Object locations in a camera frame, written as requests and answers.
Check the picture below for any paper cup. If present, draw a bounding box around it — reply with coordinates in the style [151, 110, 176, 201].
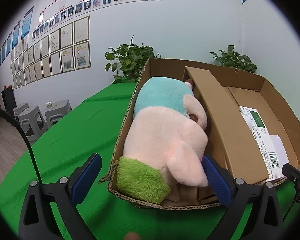
[46, 101, 52, 109]

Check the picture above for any right potted green plant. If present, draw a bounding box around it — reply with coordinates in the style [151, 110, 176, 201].
[210, 44, 257, 73]

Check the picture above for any pink plush pig toy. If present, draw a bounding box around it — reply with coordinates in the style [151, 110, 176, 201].
[116, 76, 208, 204]

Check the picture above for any framed certificates group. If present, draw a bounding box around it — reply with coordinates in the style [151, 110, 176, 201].
[10, 16, 92, 89]

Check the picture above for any potted green plant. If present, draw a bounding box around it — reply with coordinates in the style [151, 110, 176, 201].
[104, 37, 161, 83]
[210, 44, 257, 73]

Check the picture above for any left potted green plant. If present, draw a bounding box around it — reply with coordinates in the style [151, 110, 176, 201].
[104, 37, 161, 83]

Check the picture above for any black cable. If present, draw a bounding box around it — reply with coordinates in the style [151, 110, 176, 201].
[0, 103, 44, 184]

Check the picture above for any staff photo row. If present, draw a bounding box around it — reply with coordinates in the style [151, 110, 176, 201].
[31, 0, 160, 41]

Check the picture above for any white green printed box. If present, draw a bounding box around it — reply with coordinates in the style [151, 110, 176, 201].
[239, 106, 284, 181]

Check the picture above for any grey plastic stool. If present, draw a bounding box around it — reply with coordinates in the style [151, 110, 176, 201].
[44, 99, 72, 128]
[18, 106, 48, 142]

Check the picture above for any large open cardboard tray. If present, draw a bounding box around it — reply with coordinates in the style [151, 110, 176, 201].
[103, 59, 300, 210]

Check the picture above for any long brown cardboard box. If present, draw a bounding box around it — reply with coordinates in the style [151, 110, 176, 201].
[184, 67, 269, 185]

